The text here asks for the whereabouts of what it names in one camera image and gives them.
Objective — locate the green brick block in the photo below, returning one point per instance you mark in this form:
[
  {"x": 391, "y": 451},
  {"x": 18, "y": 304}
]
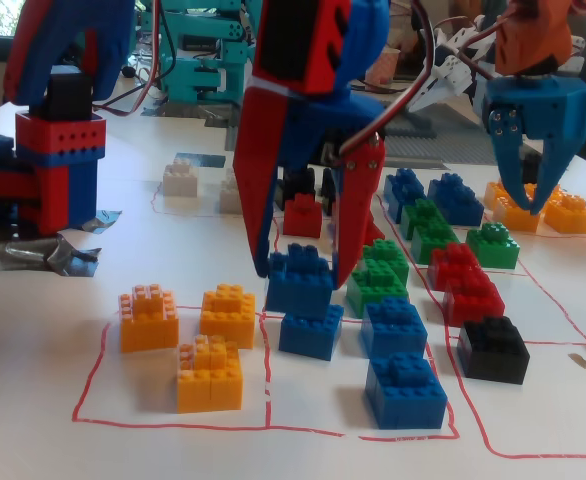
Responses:
[
  {"x": 423, "y": 215},
  {"x": 388, "y": 255},
  {"x": 378, "y": 295},
  {"x": 433, "y": 242},
  {"x": 493, "y": 247}
]

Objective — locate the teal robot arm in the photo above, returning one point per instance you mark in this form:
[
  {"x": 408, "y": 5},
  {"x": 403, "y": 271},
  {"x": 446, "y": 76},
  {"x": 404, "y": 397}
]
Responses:
[{"x": 193, "y": 75}]

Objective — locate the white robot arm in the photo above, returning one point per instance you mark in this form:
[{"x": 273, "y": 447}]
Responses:
[{"x": 484, "y": 30}]

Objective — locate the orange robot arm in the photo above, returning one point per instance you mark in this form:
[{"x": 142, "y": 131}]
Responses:
[{"x": 533, "y": 35}]

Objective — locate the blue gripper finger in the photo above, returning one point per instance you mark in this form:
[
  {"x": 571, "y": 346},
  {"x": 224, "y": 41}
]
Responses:
[
  {"x": 508, "y": 150},
  {"x": 553, "y": 165}
]

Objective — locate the grey brick baseplate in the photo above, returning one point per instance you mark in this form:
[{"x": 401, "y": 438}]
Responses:
[{"x": 423, "y": 147}]

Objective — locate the red and blue gripper body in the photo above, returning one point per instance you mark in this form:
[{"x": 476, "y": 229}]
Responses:
[{"x": 293, "y": 125}]

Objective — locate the dark grey brick frame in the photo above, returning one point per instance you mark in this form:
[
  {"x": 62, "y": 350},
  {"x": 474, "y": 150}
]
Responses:
[{"x": 408, "y": 132}]

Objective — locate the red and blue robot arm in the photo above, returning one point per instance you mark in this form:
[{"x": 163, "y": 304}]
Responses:
[{"x": 58, "y": 165}]

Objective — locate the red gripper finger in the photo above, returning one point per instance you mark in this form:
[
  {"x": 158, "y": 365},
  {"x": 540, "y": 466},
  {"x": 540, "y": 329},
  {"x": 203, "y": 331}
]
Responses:
[{"x": 358, "y": 200}]

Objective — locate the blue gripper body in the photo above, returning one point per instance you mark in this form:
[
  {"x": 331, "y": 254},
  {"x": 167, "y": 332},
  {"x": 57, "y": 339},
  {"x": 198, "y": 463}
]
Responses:
[{"x": 538, "y": 102}]

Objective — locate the black round microphone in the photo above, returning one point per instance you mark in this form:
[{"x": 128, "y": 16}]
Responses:
[{"x": 129, "y": 72}]

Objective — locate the crumpled silver duct tape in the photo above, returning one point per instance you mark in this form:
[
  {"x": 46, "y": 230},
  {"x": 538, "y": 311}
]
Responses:
[{"x": 23, "y": 255}]

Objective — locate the grey flat strip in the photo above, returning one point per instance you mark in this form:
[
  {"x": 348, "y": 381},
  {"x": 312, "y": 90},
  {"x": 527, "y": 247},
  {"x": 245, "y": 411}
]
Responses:
[{"x": 418, "y": 164}]

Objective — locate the small silver tape piece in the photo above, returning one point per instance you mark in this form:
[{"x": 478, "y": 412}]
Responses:
[{"x": 105, "y": 220}]

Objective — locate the dotted paper cup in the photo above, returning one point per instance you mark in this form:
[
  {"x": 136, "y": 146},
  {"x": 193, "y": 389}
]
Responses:
[{"x": 392, "y": 67}]

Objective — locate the small brown scrap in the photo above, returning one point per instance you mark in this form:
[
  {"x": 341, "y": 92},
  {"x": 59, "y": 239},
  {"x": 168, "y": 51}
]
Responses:
[{"x": 580, "y": 362}]

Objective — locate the blue brick block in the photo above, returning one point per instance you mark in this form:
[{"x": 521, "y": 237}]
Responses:
[
  {"x": 298, "y": 290},
  {"x": 405, "y": 395},
  {"x": 403, "y": 192},
  {"x": 455, "y": 200},
  {"x": 310, "y": 335},
  {"x": 393, "y": 327}
]

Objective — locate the red blue gripper finger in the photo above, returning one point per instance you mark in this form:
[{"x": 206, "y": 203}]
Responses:
[{"x": 260, "y": 160}]

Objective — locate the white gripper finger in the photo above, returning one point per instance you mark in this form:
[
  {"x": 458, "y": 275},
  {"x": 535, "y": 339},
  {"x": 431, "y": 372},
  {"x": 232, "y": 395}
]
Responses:
[
  {"x": 445, "y": 92},
  {"x": 423, "y": 95}
]

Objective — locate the white brick block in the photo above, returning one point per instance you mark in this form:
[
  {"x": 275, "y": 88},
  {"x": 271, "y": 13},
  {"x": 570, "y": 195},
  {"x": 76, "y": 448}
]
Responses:
[
  {"x": 229, "y": 175},
  {"x": 180, "y": 182},
  {"x": 229, "y": 200}
]

